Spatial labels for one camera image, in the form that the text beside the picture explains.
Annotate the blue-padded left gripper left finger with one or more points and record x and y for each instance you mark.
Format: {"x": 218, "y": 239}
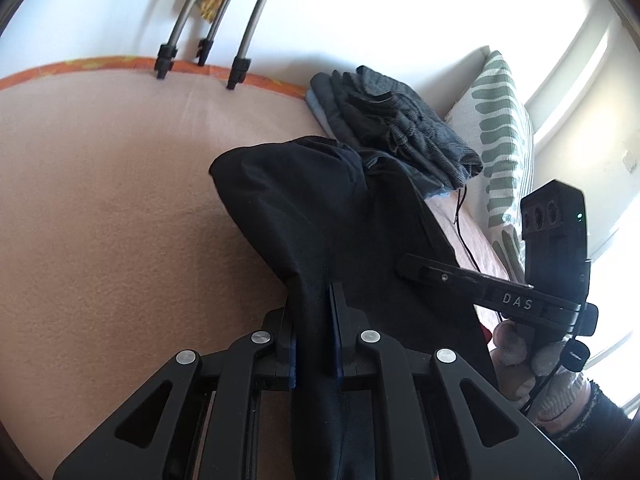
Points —
{"x": 276, "y": 362}

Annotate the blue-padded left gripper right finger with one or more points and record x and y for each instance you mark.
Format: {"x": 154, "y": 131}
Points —
{"x": 348, "y": 324}

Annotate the black pants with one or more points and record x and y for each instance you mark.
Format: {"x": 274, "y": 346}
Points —
{"x": 319, "y": 212}

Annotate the black sleeved right forearm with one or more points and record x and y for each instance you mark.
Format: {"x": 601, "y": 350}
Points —
{"x": 597, "y": 436}

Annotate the grey gloved right hand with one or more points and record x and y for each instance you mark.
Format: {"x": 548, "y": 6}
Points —
{"x": 567, "y": 393}

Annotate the striped white green pillow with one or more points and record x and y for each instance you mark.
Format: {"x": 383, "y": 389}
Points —
{"x": 492, "y": 119}

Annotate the stack of folded dark clothes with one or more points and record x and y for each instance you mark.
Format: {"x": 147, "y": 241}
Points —
{"x": 374, "y": 113}

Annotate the orange floral mattress sheet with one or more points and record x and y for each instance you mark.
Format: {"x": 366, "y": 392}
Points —
{"x": 120, "y": 62}

